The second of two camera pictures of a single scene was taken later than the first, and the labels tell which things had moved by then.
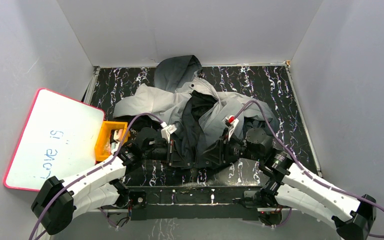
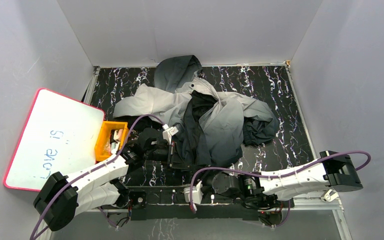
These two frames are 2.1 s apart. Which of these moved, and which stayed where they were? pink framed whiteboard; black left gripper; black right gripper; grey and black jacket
Moved: black right gripper
Stayed: grey and black jacket; pink framed whiteboard; black left gripper
